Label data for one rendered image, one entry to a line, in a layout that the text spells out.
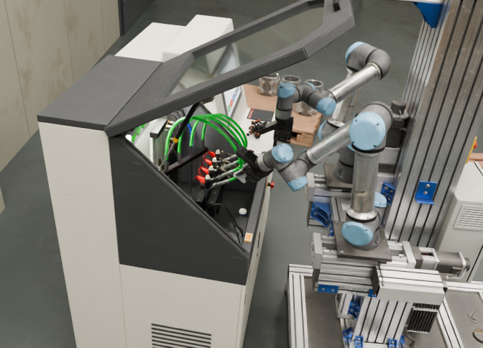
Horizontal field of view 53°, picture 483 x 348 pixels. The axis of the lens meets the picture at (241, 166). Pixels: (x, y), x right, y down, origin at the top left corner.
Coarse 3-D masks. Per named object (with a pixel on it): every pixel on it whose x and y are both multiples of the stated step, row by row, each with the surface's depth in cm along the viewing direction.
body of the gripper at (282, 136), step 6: (276, 120) 219; (282, 120) 217; (288, 120) 218; (282, 126) 221; (288, 126) 220; (276, 132) 221; (282, 132) 221; (288, 132) 222; (276, 138) 223; (282, 138) 223; (288, 138) 223
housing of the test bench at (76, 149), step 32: (160, 32) 288; (128, 64) 234; (160, 64) 238; (64, 96) 199; (96, 96) 202; (128, 96) 204; (64, 128) 186; (96, 128) 183; (64, 160) 194; (96, 160) 191; (64, 192) 203; (96, 192) 200; (64, 224) 212; (96, 224) 209; (64, 256) 223; (96, 256) 219; (96, 288) 231; (96, 320) 243
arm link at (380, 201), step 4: (376, 192) 199; (376, 196) 196; (380, 196) 196; (384, 196) 197; (376, 200) 193; (380, 200) 194; (384, 200) 194; (376, 204) 191; (380, 204) 192; (384, 204) 193; (376, 208) 192; (380, 208) 193; (384, 208) 195; (380, 212) 193; (380, 216) 193; (380, 220) 198
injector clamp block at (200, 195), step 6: (216, 180) 248; (222, 186) 249; (198, 192) 239; (204, 192) 239; (216, 192) 240; (222, 192) 253; (198, 198) 234; (204, 198) 237; (210, 198) 235; (216, 198) 235; (198, 204) 233; (204, 204) 240; (210, 204) 232; (210, 210) 234; (216, 210) 248
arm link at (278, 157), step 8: (264, 152) 197; (272, 152) 190; (280, 152) 187; (288, 152) 189; (264, 160) 194; (272, 160) 191; (280, 160) 188; (288, 160) 188; (272, 168) 196; (280, 168) 190
